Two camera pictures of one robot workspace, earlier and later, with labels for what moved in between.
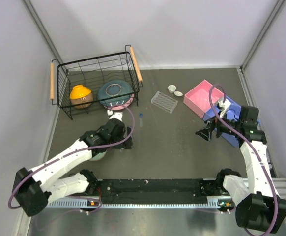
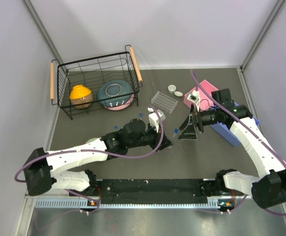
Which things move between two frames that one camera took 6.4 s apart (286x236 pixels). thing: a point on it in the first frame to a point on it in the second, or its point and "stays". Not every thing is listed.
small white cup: x=171 y=88 stays
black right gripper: x=205 y=132 to x=189 y=132
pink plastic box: x=198 y=99 stays
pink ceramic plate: x=120 y=107 stays
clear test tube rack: x=164 y=102 stays
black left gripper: x=127 y=145 to x=157 y=136
